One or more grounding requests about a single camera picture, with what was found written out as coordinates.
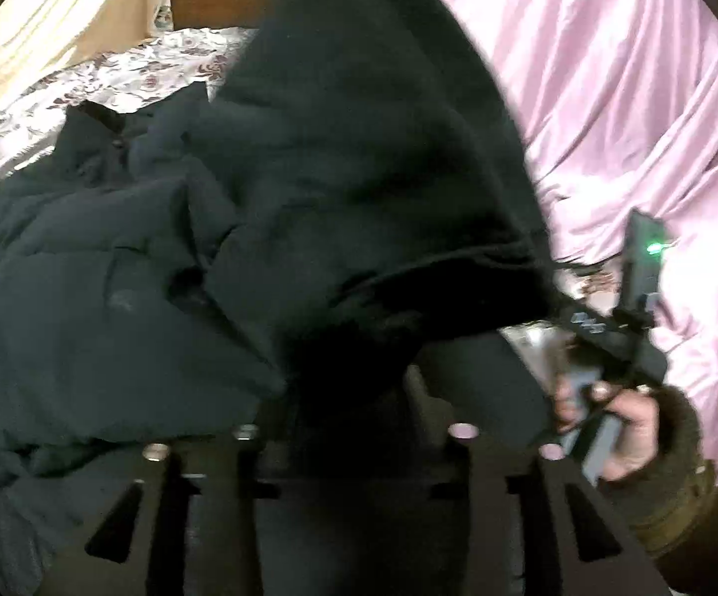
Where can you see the pink curtain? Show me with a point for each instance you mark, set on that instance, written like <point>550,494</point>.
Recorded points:
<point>632,105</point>

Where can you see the black padded jacket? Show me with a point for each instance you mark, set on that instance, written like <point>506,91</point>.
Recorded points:
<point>346,155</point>

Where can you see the person's right forearm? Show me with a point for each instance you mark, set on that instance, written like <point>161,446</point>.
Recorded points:
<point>682,484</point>

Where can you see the person's right hand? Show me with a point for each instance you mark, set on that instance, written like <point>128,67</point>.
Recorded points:
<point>635,428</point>

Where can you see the yellow hanging cloth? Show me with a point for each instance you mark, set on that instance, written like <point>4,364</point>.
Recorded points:
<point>54,18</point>

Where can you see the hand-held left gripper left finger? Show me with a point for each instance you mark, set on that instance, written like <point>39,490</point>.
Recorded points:
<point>244,472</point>

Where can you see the floral satin bedspread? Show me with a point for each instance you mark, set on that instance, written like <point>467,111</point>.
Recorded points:
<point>116,71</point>

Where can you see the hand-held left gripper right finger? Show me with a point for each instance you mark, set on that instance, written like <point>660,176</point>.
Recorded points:
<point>467,472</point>

